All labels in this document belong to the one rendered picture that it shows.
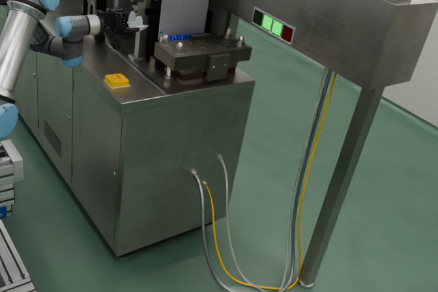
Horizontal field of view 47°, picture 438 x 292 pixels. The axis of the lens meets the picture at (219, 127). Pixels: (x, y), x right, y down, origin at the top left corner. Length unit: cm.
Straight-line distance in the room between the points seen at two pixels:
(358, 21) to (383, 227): 163
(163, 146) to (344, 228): 132
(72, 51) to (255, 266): 137
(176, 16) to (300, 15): 54
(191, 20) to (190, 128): 47
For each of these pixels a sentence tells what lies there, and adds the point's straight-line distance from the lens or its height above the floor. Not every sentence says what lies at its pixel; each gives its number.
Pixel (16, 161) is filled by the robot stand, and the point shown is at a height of 77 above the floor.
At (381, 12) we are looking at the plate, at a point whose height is 140.
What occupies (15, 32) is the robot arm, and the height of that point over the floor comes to 121.
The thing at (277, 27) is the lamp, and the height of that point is 119.
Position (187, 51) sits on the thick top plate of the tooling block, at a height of 103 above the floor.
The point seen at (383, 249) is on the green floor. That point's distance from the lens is 298.
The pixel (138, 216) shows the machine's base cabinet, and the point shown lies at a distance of 228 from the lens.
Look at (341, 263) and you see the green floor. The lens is 278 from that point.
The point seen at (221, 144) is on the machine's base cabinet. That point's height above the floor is 59.
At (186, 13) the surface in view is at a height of 113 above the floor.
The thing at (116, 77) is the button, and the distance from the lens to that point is 202.
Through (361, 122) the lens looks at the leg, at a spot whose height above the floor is 94.
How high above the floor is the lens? 181
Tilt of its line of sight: 30 degrees down
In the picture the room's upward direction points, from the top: 10 degrees clockwise
